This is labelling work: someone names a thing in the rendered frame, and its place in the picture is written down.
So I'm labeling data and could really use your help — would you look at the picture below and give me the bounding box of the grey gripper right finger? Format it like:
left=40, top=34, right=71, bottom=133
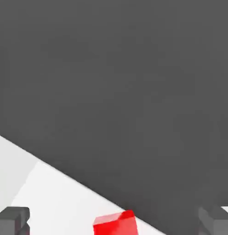
left=198, top=205, right=228, bottom=235

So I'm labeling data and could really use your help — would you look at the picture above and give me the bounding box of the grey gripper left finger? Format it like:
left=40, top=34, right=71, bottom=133
left=0, top=206, right=31, bottom=235

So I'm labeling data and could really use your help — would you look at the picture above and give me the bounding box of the small red cube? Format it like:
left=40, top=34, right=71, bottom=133
left=92, top=209, right=139, bottom=235

